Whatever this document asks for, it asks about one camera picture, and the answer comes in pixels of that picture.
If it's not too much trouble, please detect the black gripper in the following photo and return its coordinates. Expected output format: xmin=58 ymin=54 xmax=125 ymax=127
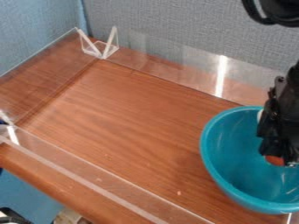
xmin=257 ymin=61 xmax=299 ymax=167

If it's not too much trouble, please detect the blue plastic bowl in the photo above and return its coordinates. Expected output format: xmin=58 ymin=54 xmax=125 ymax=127
xmin=199 ymin=106 xmax=299 ymax=214

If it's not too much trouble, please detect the brown toy mushroom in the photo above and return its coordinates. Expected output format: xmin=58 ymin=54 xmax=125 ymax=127
xmin=257 ymin=109 xmax=283 ymax=166

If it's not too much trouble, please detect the clear acrylic back barrier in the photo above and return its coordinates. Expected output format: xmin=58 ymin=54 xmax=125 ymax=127
xmin=90 ymin=28 xmax=286 ymax=105

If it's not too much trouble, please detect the clear acrylic barrier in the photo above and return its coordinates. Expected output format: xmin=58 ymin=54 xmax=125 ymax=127
xmin=0 ymin=110 xmax=214 ymax=224
xmin=0 ymin=27 xmax=97 ymax=123
xmin=90 ymin=28 xmax=286 ymax=105

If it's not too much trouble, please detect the clear acrylic front barrier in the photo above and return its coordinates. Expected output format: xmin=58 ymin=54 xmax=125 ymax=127
xmin=0 ymin=110 xmax=214 ymax=224

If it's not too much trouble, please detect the clear acrylic left barrier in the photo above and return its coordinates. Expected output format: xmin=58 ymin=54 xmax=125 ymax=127
xmin=0 ymin=27 xmax=97 ymax=123

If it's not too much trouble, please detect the clear acrylic corner bracket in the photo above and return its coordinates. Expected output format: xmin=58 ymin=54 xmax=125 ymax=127
xmin=77 ymin=26 xmax=119 ymax=60

